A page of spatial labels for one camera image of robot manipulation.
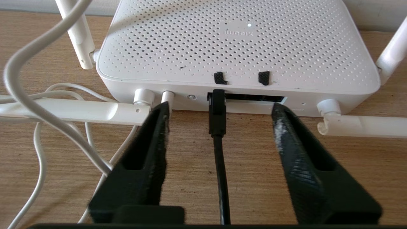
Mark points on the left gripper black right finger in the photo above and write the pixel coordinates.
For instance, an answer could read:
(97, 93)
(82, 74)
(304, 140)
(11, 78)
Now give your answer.
(311, 171)

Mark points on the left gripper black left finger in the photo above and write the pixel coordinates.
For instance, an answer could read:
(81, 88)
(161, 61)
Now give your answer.
(140, 171)

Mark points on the white router with antennas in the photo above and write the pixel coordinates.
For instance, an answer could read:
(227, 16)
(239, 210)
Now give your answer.
(238, 51)

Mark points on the small black tape piece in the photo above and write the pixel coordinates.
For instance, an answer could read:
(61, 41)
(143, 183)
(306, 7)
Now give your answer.
(220, 78)
(264, 78)

